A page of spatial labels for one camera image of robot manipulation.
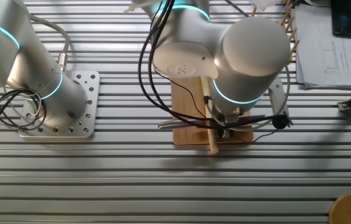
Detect black smartphone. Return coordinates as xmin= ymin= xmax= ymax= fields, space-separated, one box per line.
xmin=330 ymin=0 xmax=351 ymax=38

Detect black cables at robot base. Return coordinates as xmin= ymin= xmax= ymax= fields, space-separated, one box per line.
xmin=0 ymin=88 xmax=48 ymax=149

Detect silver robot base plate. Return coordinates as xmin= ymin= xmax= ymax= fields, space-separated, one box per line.
xmin=18 ymin=70 xmax=101 ymax=139

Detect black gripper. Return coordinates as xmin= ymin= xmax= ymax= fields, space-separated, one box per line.
xmin=216 ymin=124 xmax=235 ymax=139

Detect wooden cutting board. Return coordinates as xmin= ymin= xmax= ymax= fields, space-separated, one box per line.
xmin=171 ymin=76 xmax=254 ymax=146

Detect steel cleaver knife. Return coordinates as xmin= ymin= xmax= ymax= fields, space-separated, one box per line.
xmin=157 ymin=114 xmax=267 ymax=130

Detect white paper sheets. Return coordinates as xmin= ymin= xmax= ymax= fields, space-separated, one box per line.
xmin=290 ymin=3 xmax=351 ymax=91

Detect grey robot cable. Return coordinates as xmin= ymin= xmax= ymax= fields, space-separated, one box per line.
xmin=26 ymin=12 xmax=71 ymax=73

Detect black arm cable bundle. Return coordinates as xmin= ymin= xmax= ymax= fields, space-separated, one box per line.
xmin=137 ymin=0 xmax=292 ymax=144

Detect wooden knife rack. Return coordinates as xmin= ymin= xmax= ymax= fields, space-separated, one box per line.
xmin=251 ymin=2 xmax=301 ymax=65

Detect long scallion with green top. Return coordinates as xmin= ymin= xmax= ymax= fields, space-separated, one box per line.
xmin=200 ymin=76 xmax=220 ymax=155

